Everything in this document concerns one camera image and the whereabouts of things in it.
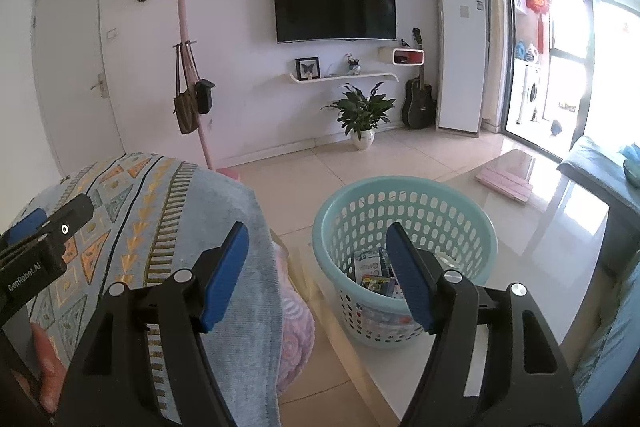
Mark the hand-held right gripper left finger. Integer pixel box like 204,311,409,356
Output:
54,221,250,427

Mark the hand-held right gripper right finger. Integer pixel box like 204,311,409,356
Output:
386,222,583,427

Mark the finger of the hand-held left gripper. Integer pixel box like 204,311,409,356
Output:
0,193,94,269
0,208,47,253

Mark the teal plastic basket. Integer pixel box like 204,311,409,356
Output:
312,176,499,349

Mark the person's left hand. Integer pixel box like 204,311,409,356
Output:
30,322,68,413

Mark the yellow dark packet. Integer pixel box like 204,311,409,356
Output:
359,274,396,297

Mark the blue white packet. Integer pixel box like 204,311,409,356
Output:
351,248,390,282

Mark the patterned blue blanket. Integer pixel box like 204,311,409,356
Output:
10,152,283,425

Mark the pink round cushion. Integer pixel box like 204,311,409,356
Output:
272,227,317,393

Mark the pink folded mat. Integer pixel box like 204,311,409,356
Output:
475,167,535,206

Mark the brown tote bag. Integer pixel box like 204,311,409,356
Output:
173,42,201,136

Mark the white door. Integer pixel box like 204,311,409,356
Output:
32,0,126,178

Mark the small black bag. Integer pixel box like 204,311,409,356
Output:
194,78,216,115

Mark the black acoustic guitar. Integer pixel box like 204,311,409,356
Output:
401,27,438,130

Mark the potted green plant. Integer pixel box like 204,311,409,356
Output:
321,82,396,151

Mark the pale blue fabric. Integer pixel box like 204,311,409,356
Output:
572,267,640,413

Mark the blue sofa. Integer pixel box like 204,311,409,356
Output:
556,136,640,228

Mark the pink coat rack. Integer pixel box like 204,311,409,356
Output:
162,0,221,172

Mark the framed butterfly picture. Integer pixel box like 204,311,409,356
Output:
295,57,321,82

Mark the white washing machine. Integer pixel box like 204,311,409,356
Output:
517,62,543,124

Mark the white red cube shelf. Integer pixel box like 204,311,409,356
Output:
378,47,425,66

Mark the white standing air conditioner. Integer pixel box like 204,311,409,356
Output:
436,0,488,136

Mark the teal cushion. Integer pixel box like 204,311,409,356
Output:
620,144,640,188

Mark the red knot hanging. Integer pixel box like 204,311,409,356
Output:
525,0,551,52

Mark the glass balcony door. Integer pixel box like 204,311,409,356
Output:
501,0,640,162

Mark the white curved wall shelf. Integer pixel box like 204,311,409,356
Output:
289,71,400,86

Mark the black wall television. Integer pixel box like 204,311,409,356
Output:
272,0,398,44

